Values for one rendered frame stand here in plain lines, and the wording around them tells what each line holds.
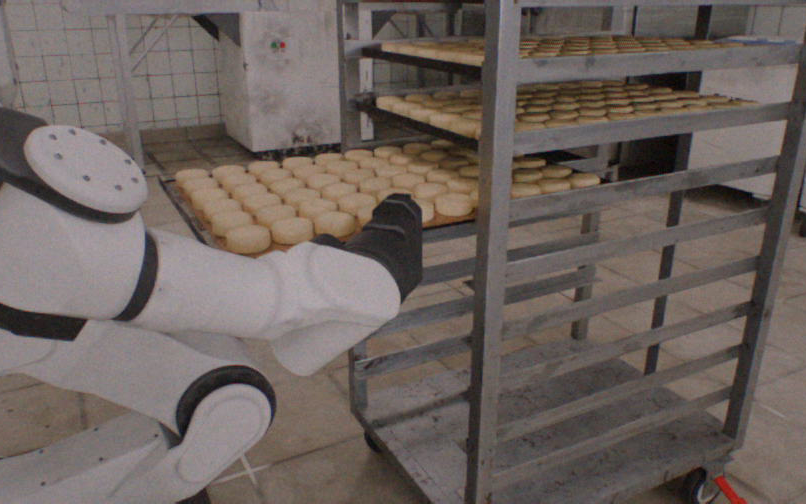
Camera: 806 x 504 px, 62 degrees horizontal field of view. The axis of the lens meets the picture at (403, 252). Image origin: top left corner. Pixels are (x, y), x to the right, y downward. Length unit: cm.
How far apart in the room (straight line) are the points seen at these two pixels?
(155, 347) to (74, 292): 49
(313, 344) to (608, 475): 82
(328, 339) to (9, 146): 30
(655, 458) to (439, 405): 43
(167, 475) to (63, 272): 59
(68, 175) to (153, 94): 444
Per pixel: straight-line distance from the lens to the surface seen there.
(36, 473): 108
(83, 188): 45
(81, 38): 481
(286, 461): 156
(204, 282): 50
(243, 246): 79
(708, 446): 146
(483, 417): 99
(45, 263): 47
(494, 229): 86
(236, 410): 98
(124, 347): 94
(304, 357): 63
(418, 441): 135
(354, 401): 145
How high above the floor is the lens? 96
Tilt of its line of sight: 21 degrees down
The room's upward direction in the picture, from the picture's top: straight up
